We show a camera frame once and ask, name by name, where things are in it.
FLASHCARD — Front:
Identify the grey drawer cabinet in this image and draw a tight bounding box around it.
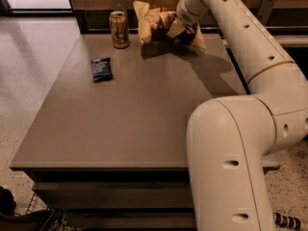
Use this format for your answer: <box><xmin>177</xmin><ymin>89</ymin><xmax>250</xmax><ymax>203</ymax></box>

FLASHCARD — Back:
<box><xmin>11</xmin><ymin>35</ymin><xmax>246</xmax><ymax>231</ymax></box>

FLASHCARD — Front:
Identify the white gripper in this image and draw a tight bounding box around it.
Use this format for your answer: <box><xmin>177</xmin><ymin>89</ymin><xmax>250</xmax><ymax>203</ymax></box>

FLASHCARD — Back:
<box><xmin>167</xmin><ymin>0</ymin><xmax>206</xmax><ymax>39</ymax></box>

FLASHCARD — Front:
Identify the brown sea salt chip bag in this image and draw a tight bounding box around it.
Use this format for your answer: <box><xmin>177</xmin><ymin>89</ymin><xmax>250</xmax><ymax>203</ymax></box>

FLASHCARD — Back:
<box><xmin>133</xmin><ymin>1</ymin><xmax>205</xmax><ymax>49</ymax></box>

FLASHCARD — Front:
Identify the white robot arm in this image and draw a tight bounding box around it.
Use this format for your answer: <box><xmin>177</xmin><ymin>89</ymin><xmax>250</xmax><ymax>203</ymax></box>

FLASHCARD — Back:
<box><xmin>177</xmin><ymin>0</ymin><xmax>308</xmax><ymax>231</ymax></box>

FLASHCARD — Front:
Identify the left metal wall bracket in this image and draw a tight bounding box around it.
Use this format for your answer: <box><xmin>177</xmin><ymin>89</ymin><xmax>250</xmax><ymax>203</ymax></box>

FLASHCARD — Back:
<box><xmin>112</xmin><ymin>0</ymin><xmax>127</xmax><ymax>17</ymax></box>

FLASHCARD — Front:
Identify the right metal wall bracket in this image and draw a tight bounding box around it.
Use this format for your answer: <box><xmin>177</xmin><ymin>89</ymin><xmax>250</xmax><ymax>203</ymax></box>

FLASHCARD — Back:
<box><xmin>256</xmin><ymin>0</ymin><xmax>276</xmax><ymax>25</ymax></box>

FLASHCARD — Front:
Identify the metal wall bracket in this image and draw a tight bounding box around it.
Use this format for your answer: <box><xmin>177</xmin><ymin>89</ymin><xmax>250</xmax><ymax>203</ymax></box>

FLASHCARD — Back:
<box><xmin>112</xmin><ymin>0</ymin><xmax>127</xmax><ymax>17</ymax></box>
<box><xmin>256</xmin><ymin>0</ymin><xmax>276</xmax><ymax>25</ymax></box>

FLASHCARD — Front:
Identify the dark wire basket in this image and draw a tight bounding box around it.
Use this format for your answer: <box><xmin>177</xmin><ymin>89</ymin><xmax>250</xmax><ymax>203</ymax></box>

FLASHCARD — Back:
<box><xmin>0</xmin><ymin>189</ymin><xmax>64</xmax><ymax>231</ymax></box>

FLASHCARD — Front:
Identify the dark blue snack bar wrapper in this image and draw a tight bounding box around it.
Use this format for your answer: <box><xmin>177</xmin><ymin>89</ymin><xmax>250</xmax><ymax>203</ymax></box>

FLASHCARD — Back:
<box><xmin>91</xmin><ymin>58</ymin><xmax>114</xmax><ymax>83</ymax></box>

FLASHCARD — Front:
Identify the orange soda can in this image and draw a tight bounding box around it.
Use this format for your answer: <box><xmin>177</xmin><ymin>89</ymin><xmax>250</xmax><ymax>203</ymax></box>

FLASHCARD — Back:
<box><xmin>109</xmin><ymin>11</ymin><xmax>130</xmax><ymax>49</ymax></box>

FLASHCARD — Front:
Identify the striped cylindrical tool on floor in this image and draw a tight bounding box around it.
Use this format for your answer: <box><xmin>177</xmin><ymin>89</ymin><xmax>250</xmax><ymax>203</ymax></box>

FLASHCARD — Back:
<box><xmin>273</xmin><ymin>213</ymin><xmax>308</xmax><ymax>231</ymax></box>

